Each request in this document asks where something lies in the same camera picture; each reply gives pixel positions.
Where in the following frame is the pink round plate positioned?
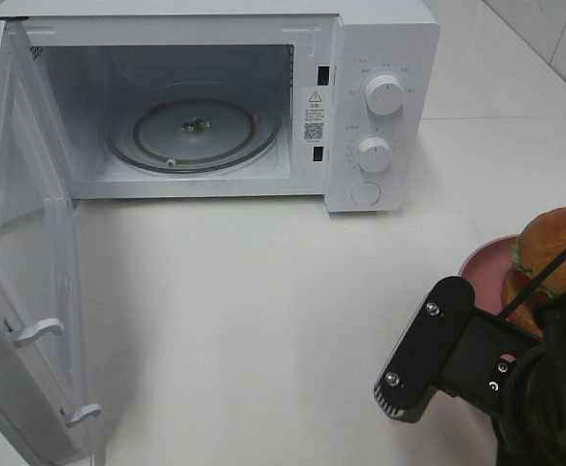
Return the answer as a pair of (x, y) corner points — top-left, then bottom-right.
(459, 235), (517, 316)

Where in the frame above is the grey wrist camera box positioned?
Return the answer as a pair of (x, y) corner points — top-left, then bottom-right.
(374, 276), (542, 423)

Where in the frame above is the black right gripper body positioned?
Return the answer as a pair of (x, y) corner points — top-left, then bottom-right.
(493, 292), (566, 465)

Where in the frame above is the white microwave door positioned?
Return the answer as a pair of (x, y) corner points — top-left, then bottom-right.
(0, 20), (102, 465)

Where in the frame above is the white microwave knob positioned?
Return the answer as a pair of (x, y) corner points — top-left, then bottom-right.
(357, 137), (393, 174)
(365, 73), (405, 117)

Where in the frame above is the burger with lettuce and cheese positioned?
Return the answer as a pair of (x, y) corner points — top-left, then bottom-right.
(501, 207), (566, 337)

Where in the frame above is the glass microwave turntable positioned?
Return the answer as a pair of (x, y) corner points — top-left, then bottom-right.
(106, 82), (289, 175)

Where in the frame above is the lower white microwave knob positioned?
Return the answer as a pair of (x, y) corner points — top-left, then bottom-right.
(357, 137), (393, 174)

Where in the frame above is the round white door button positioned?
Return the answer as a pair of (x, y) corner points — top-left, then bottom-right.
(351, 182), (382, 205)

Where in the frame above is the white warning label sticker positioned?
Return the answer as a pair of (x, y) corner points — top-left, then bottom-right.
(300, 86), (332, 146)

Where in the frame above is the white microwave oven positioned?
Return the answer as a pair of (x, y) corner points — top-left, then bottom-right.
(0, 1), (440, 213)

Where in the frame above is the upper white microwave knob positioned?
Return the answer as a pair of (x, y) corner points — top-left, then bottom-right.
(365, 73), (405, 117)

